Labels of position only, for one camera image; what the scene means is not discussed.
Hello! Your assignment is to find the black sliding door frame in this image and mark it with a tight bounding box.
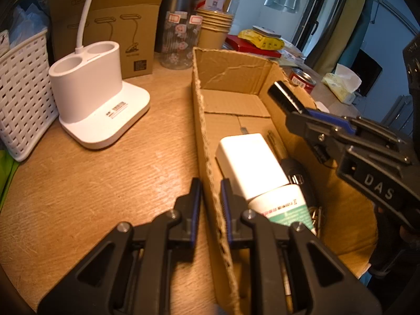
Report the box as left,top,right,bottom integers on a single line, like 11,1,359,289
293,0,353,69

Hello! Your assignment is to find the grey padded headboard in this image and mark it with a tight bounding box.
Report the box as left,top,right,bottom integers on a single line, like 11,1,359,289
382,95,414,135

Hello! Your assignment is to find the black monitor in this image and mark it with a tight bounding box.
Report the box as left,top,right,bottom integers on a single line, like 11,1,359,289
359,49,383,97

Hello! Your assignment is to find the white charger plug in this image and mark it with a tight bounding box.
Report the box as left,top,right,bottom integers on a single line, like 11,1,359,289
216,126,291,201

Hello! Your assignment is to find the white desk lamp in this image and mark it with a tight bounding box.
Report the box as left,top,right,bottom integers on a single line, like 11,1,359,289
49,0,151,150

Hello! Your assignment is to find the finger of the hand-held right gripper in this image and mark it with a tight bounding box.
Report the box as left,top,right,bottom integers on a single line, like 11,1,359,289
304,108,411,164
285,111,354,169

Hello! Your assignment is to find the white plastic box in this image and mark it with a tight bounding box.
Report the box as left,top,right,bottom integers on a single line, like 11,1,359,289
281,39,307,60

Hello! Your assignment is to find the pale plastic bag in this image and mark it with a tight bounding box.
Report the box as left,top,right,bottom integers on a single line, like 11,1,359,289
8,3,50,48

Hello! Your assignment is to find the narrow yellow curtain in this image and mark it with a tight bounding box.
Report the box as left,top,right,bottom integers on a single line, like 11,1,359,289
325,0,371,76

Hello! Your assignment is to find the patterned glass jar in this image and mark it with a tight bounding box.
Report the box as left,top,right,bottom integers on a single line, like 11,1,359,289
160,11,204,70

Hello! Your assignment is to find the white medicine bottle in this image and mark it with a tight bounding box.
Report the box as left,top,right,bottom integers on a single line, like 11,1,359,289
248,184,317,237

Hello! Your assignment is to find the lime green bag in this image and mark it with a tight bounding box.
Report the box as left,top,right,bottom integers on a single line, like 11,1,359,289
0,149,20,211

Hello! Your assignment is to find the red book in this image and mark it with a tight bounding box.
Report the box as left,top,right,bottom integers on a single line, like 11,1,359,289
225,34,283,59

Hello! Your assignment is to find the small black device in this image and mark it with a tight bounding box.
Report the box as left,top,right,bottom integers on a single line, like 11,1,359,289
267,80,307,115

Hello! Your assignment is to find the stack of paper cups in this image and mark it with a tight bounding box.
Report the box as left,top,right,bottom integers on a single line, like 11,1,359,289
196,8,234,50

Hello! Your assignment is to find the printed lamp carton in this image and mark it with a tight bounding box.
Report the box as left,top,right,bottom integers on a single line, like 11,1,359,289
47,0,173,80

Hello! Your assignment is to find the white flat device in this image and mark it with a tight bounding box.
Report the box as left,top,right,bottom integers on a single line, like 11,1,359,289
252,25,282,39

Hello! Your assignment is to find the red tin can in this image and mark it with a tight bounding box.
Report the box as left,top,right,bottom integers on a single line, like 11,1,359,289
289,67,317,95

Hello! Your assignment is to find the metal key bunch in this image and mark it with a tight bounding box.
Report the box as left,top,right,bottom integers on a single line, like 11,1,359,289
308,205,324,237

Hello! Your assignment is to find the cardboard box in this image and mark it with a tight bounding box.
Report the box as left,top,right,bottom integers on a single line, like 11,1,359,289
191,47,378,315

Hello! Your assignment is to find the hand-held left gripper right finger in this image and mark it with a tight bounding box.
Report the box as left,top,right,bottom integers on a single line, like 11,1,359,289
220,178,384,315

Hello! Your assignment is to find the yellow tissue pack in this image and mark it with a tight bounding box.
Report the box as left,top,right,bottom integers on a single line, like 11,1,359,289
322,63,362,103

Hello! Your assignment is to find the teal curtain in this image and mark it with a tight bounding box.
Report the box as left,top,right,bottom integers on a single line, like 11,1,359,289
356,0,381,60

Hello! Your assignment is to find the yellow snack packet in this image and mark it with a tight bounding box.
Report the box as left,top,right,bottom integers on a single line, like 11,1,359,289
237,29,284,51

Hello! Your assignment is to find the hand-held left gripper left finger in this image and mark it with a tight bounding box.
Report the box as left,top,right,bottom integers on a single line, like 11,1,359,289
38,177,202,315

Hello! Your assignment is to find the white woven plastic basket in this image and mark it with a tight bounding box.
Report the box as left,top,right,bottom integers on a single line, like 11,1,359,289
0,28,60,162

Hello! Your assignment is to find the steel thermos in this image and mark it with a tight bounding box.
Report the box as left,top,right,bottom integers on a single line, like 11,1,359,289
154,0,195,53

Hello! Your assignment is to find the black car key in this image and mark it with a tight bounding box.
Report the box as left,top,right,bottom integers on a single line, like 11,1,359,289
266,129,317,208

